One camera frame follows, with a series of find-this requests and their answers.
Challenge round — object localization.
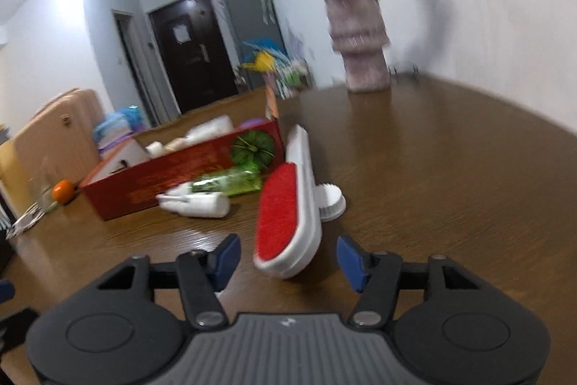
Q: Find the textured pink ceramic vase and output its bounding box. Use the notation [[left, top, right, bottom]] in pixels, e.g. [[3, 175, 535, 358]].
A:
[[324, 0, 391, 93]]

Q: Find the red and white lint brush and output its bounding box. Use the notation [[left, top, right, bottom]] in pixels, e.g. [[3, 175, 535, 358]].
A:
[[253, 124, 323, 280]]

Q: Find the blue tissue pack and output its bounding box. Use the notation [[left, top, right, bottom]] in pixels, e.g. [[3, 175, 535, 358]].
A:
[[93, 106, 145, 142]]

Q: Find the clear glass cup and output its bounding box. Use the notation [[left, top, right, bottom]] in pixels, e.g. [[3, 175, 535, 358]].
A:
[[29, 158, 60, 213]]

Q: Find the red cardboard box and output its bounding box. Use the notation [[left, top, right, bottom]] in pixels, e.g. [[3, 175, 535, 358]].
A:
[[78, 87, 286, 222]]

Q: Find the yellow thermos jug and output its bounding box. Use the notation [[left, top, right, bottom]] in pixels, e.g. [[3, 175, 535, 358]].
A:
[[0, 140, 19, 223]]

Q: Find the pink ribbed suitcase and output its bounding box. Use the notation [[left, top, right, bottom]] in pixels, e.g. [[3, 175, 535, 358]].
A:
[[11, 88, 106, 217]]

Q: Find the grey refrigerator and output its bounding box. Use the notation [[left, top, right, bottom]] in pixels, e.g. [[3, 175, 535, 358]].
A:
[[216, 0, 290, 93]]

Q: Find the green transparent bottle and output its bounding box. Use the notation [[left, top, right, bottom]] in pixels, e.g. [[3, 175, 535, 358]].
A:
[[191, 168, 263, 199]]

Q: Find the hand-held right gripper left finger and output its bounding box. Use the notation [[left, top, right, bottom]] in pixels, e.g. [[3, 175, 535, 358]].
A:
[[90, 233, 241, 331]]

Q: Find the small cart with bottles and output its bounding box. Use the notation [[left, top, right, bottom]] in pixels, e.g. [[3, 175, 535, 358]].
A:
[[274, 60, 312, 98]]

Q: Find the large white bottle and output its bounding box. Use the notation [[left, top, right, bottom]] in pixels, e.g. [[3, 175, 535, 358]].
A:
[[186, 116, 235, 143]]

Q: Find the white and purple box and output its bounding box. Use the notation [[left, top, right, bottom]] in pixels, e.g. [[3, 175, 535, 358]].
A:
[[96, 131, 137, 152]]

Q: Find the black power cable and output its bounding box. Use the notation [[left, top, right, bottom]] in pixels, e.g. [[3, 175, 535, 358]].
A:
[[387, 66, 423, 82]]

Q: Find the white ribbed lid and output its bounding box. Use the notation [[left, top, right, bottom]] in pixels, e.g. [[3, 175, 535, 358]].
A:
[[316, 182, 347, 222]]

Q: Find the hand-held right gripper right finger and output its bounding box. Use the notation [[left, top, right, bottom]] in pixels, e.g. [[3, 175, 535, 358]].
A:
[[337, 236, 488, 328]]

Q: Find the yellow watering can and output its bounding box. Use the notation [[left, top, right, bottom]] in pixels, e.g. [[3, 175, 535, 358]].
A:
[[241, 53, 276, 75]]

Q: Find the orange fruit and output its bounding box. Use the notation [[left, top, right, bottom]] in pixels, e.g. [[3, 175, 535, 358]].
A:
[[51, 179, 75, 205]]

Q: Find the dark entrance door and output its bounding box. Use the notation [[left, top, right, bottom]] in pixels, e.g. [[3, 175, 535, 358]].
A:
[[148, 0, 240, 115]]

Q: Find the small white spray bottle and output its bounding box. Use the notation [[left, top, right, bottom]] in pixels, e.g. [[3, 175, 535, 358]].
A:
[[156, 181, 232, 219]]

